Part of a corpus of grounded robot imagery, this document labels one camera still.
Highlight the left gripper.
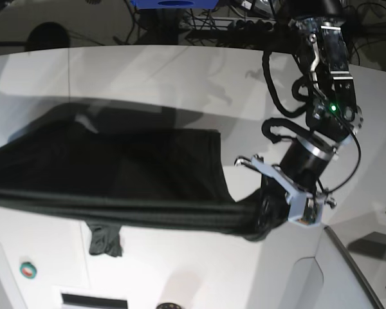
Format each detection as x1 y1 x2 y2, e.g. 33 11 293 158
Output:
235 135 335 232

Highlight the dark green t-shirt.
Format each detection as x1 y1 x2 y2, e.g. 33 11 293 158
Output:
0 113 269 254

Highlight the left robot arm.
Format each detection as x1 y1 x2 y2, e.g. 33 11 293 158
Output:
235 1 363 236

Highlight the black round knob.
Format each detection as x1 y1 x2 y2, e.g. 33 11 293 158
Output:
156 303 181 309

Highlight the black power strip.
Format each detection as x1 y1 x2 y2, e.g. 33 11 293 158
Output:
234 19 274 32

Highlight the blue box with oval hole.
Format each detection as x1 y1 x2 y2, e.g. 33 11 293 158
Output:
131 0 218 10

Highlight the red green emergency button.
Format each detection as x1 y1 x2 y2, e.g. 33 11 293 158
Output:
19 262 37 279

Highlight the black round stool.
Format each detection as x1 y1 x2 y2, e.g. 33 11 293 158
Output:
24 22 71 52

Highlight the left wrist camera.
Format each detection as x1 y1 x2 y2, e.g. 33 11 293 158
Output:
288 192 325 227

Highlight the grey metal rail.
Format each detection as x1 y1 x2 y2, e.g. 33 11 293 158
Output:
324 226 384 308

